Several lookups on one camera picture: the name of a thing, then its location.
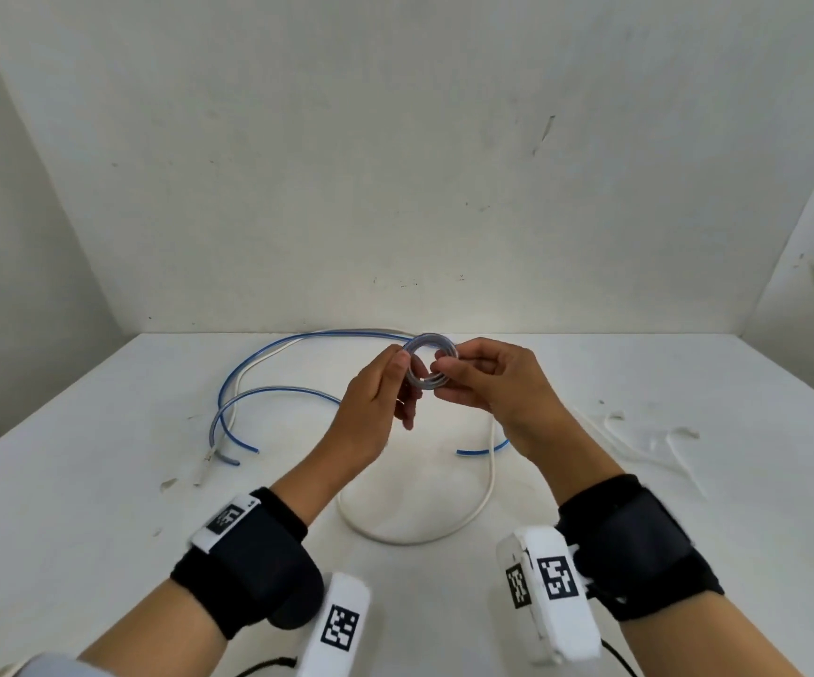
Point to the person's right hand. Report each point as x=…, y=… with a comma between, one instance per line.
x=513, y=394

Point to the person's left hand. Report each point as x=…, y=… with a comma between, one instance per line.
x=365, y=408

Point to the person's left fingers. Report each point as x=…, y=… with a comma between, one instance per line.
x=401, y=387

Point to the person's right thumb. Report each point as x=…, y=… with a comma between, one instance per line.
x=460, y=396

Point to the person's right forearm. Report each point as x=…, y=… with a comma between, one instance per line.
x=569, y=465

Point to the person's left forearm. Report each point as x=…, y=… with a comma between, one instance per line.
x=308, y=479

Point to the white marker tag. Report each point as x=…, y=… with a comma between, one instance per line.
x=227, y=520

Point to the light grey sleeve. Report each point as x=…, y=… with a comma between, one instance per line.
x=54, y=666

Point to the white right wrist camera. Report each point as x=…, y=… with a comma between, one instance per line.
x=551, y=592

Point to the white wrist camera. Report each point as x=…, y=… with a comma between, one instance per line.
x=340, y=627
x=551, y=592

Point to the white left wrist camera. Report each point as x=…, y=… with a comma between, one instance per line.
x=340, y=627

